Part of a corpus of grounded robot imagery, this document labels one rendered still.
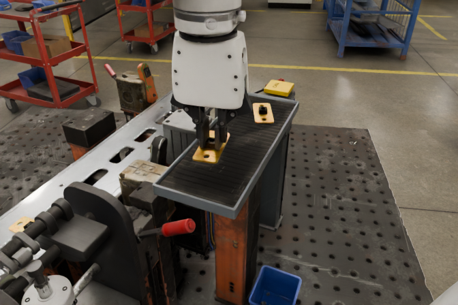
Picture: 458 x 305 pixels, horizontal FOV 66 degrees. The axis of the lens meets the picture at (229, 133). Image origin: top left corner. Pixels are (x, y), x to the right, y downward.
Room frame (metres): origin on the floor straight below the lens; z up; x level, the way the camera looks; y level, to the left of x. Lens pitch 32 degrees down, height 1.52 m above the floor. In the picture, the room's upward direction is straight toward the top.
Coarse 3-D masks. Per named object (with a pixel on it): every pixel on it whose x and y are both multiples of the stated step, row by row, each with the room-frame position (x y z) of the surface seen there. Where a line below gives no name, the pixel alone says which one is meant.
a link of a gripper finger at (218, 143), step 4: (228, 112) 0.44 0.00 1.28; (232, 112) 0.44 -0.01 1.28; (236, 112) 0.44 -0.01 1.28; (228, 116) 0.44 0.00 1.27; (232, 116) 0.44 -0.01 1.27; (228, 120) 0.44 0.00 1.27; (216, 128) 0.44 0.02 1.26; (220, 128) 0.44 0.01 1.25; (224, 128) 0.44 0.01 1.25; (216, 132) 0.44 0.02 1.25; (220, 132) 0.44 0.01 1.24; (224, 132) 0.44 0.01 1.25; (216, 136) 0.44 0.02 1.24; (220, 136) 0.44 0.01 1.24; (224, 136) 0.44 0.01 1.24; (216, 140) 0.44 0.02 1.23; (220, 140) 0.44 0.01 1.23; (224, 140) 0.44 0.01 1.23; (216, 144) 0.44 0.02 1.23; (220, 144) 0.44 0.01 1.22; (216, 148) 0.44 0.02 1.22
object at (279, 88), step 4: (272, 80) 0.83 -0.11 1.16; (276, 80) 0.83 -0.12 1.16; (268, 84) 0.80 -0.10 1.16; (272, 84) 0.80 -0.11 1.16; (276, 84) 0.80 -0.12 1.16; (280, 84) 0.80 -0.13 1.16; (284, 84) 0.80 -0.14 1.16; (288, 84) 0.80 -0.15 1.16; (292, 84) 0.80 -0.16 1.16; (264, 88) 0.78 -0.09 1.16; (268, 88) 0.78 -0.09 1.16; (272, 88) 0.78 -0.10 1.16; (276, 88) 0.78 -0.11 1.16; (280, 88) 0.78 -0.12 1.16; (284, 88) 0.78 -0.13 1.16; (288, 88) 0.78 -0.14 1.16; (292, 88) 0.80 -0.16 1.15; (264, 92) 0.78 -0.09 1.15; (268, 92) 0.78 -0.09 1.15; (272, 92) 0.77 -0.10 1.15; (276, 92) 0.77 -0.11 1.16; (280, 92) 0.76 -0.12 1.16; (284, 92) 0.76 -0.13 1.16; (288, 92) 0.76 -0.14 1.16
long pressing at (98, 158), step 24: (168, 96) 1.07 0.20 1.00; (144, 120) 0.91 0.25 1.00; (120, 144) 0.78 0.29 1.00; (144, 144) 0.78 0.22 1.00; (72, 168) 0.67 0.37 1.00; (96, 168) 0.67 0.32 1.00; (120, 168) 0.67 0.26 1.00; (48, 192) 0.59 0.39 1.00; (120, 192) 0.59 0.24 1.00; (0, 216) 0.52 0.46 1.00; (0, 240) 0.45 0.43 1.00
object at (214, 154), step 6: (210, 132) 0.49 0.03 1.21; (210, 138) 0.46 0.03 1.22; (228, 138) 0.48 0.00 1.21; (210, 144) 0.45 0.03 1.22; (222, 144) 0.46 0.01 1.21; (198, 150) 0.44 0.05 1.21; (204, 150) 0.44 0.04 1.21; (210, 150) 0.44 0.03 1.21; (216, 150) 0.44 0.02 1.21; (222, 150) 0.44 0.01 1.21; (198, 156) 0.42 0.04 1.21; (210, 156) 0.42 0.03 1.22; (216, 156) 0.42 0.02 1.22; (204, 162) 0.41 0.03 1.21; (210, 162) 0.41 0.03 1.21; (216, 162) 0.41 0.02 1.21
